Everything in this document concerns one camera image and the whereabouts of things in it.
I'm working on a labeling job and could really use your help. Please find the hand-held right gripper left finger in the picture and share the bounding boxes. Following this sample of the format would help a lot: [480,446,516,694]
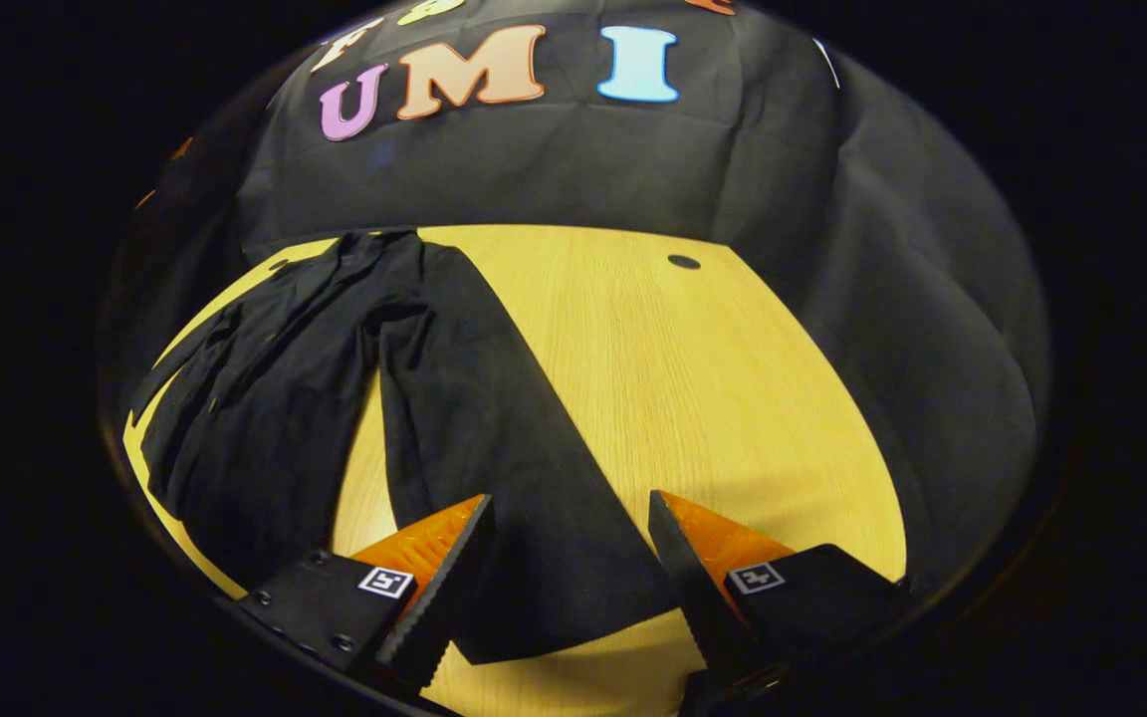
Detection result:
[235,495,495,698]

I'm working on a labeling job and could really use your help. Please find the black button shirt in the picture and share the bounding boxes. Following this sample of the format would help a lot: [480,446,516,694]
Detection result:
[130,229,679,666]

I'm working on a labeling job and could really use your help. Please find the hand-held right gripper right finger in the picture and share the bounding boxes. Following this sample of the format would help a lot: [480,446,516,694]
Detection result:
[647,490,918,703]

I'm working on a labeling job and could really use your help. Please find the black backdrop cloth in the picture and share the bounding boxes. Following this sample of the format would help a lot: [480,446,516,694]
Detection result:
[101,0,1052,598]

